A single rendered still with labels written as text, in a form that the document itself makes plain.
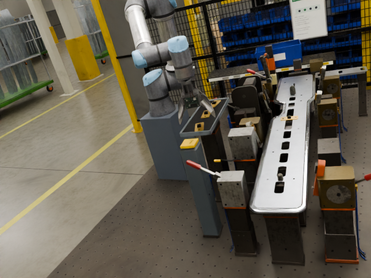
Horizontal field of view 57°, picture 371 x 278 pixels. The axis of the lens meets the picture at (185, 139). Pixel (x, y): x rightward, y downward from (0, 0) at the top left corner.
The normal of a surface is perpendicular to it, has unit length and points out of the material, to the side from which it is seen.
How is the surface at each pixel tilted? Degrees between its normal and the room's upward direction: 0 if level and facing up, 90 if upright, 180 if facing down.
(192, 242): 0
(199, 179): 90
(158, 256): 0
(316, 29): 90
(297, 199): 0
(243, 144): 90
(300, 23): 90
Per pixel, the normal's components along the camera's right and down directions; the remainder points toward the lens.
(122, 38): -0.44, 0.47
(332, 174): -0.24, -0.88
